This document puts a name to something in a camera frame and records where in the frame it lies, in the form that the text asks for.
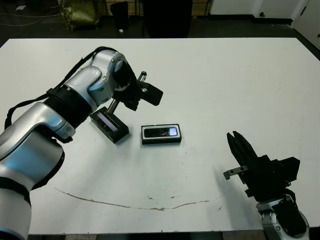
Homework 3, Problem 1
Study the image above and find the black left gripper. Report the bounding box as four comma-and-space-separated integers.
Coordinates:
106, 71, 151, 116

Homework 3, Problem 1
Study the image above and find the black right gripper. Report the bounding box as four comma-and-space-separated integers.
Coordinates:
223, 130, 286, 203

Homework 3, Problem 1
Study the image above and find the black box lid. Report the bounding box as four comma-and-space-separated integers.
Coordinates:
89, 105, 130, 145

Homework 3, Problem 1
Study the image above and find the black box base white insert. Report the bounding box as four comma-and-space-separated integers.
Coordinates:
140, 122, 182, 147

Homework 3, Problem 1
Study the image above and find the black bin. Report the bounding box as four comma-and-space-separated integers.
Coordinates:
109, 1, 130, 31

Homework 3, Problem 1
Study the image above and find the standing person olive sweater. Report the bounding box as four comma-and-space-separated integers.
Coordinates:
143, 0, 194, 39

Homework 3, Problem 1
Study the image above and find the crumpled plastic bag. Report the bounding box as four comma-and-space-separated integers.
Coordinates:
59, 0, 101, 32

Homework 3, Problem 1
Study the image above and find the white door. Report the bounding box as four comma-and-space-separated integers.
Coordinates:
290, 0, 320, 50

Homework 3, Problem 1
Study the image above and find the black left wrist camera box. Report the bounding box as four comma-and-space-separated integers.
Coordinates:
141, 83, 164, 106

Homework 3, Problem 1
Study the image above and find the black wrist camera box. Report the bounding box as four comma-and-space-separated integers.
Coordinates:
141, 83, 164, 106
270, 156, 301, 183

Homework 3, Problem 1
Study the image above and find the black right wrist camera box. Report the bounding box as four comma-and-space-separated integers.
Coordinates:
270, 156, 301, 183

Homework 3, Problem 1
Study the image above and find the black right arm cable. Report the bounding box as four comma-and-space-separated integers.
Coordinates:
281, 187, 299, 210

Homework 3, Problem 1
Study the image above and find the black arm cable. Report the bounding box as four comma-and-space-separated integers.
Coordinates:
4, 46, 121, 131
281, 187, 299, 210

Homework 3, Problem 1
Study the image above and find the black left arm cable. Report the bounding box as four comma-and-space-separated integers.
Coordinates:
4, 46, 121, 131

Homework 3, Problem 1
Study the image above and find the thin pale floor cable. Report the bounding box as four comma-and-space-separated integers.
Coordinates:
0, 11, 63, 28

